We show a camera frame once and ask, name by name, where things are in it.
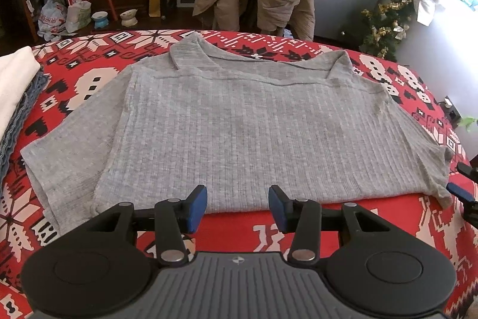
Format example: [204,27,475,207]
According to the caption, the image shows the small christmas tree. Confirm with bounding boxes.
[360,0,426,62]

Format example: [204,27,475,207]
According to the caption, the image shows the blue pet bowl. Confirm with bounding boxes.
[91,10,109,29]

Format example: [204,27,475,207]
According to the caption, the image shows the green plant sprig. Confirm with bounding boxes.
[459,115,478,133]

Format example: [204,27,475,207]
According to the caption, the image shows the white folded garment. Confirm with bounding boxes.
[0,46,41,140]

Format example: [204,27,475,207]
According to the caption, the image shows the white pet bowl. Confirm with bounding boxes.
[119,8,138,29]

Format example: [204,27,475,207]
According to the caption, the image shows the wall power strip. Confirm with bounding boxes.
[442,98,462,123]

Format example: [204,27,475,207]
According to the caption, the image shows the white green plastic bag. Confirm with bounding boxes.
[65,0,92,32]

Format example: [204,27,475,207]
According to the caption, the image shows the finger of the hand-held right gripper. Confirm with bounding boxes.
[446,182,478,230]
[457,162,478,181]

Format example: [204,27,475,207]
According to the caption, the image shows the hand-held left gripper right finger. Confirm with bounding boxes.
[269,185,391,264]

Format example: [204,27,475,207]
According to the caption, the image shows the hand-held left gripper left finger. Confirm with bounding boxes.
[76,185,208,265]

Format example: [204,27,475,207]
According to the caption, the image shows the grey polo shirt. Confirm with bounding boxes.
[20,33,454,226]

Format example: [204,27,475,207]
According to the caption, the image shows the red patterned blanket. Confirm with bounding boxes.
[0,28,478,319]

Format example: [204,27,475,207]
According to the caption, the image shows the white red plastic bag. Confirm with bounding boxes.
[37,0,68,41]

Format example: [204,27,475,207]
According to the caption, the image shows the folded blue jeans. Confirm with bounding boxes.
[0,70,51,185]

